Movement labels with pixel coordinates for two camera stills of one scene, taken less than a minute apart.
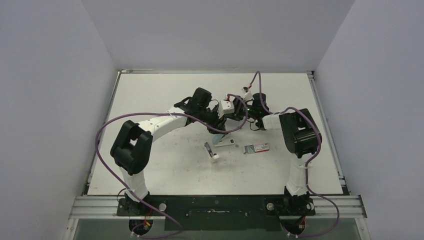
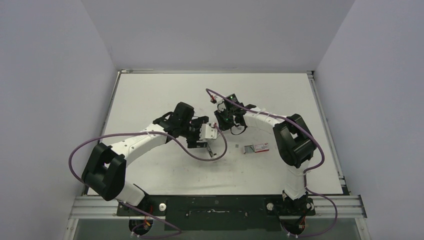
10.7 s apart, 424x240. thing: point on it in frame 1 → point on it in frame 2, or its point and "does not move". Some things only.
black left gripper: [218, 123] → [193, 142]
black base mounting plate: [218, 212] does not move
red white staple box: [253, 148] does not move
